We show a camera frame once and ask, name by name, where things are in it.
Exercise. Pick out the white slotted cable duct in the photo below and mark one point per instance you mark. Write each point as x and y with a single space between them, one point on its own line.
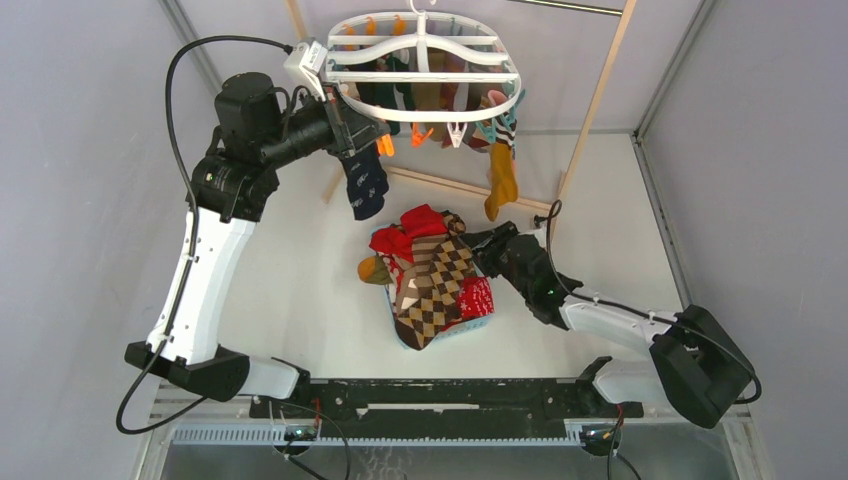
298 435

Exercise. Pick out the brown argyle sock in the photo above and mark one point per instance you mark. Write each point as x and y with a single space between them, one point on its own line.
440 265

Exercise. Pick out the light blue plastic basket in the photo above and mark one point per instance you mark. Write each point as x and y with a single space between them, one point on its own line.
457 331

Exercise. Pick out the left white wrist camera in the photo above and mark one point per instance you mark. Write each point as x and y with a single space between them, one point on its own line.
304 66

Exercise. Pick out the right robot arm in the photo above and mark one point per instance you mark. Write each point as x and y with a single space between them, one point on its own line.
689 362

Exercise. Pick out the orange clothes clip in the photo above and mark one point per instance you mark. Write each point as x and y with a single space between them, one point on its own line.
385 146

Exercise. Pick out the navy santa sock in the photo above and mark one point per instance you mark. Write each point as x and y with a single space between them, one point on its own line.
366 183

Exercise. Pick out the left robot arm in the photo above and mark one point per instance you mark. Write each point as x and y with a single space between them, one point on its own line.
229 189

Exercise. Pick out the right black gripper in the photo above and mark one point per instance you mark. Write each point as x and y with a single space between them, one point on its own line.
484 254

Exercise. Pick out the white round clip hanger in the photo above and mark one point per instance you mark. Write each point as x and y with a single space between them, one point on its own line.
417 47

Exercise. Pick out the mustard yellow hanging sock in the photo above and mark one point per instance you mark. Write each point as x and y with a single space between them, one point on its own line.
503 183

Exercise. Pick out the orange sock toe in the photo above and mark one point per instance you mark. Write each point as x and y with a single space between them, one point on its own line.
373 270

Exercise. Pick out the red snowflake sock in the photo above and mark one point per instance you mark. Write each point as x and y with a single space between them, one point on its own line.
475 299

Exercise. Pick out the red sock in basket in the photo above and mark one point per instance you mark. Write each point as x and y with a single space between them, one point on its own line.
418 222

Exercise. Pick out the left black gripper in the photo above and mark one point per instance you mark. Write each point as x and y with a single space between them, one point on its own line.
352 128

